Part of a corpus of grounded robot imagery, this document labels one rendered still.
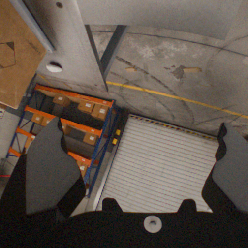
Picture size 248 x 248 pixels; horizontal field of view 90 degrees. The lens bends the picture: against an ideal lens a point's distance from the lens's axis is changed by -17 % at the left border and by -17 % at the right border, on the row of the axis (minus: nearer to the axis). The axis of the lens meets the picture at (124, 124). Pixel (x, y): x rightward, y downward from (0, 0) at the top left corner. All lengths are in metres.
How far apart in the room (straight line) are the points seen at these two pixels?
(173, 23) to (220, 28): 0.10
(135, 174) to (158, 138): 1.10
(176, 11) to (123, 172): 3.73
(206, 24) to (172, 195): 3.73
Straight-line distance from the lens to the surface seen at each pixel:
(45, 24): 0.60
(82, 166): 3.60
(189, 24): 0.39
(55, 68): 0.82
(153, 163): 3.80
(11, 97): 0.61
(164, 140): 3.85
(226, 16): 0.37
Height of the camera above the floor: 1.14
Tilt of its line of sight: 11 degrees down
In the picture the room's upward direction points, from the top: 161 degrees counter-clockwise
